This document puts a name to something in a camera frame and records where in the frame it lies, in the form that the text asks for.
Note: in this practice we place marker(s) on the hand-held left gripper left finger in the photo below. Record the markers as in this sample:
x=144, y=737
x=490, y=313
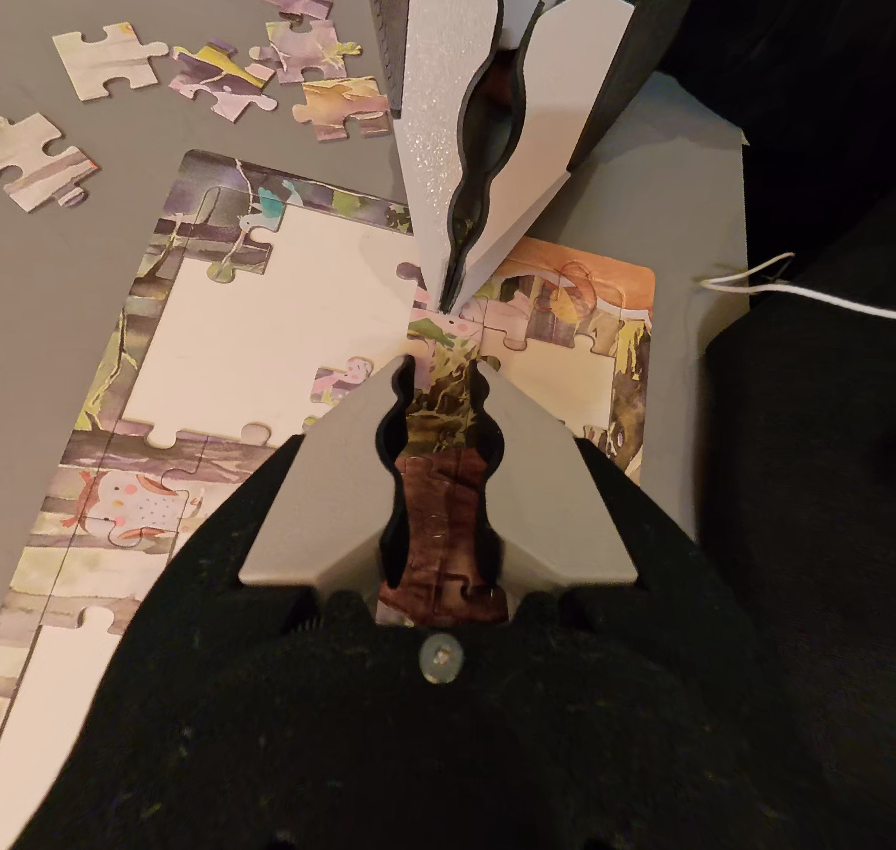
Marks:
x=322, y=514

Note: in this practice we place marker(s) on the pink green jigsaw piece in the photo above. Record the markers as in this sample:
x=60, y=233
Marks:
x=448, y=374

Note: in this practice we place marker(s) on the animal jigsaw puzzle board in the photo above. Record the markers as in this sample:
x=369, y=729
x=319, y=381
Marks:
x=280, y=318

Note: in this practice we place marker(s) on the jigsaw pieces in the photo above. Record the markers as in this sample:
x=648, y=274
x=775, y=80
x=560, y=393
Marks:
x=105, y=59

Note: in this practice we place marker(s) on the person's dark clothing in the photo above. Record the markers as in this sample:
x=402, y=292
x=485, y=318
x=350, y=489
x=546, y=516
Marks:
x=805, y=514

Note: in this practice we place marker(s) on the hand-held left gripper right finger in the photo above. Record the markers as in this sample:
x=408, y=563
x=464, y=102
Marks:
x=553, y=514

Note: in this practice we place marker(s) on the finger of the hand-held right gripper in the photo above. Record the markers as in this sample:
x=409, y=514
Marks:
x=560, y=94
x=434, y=94

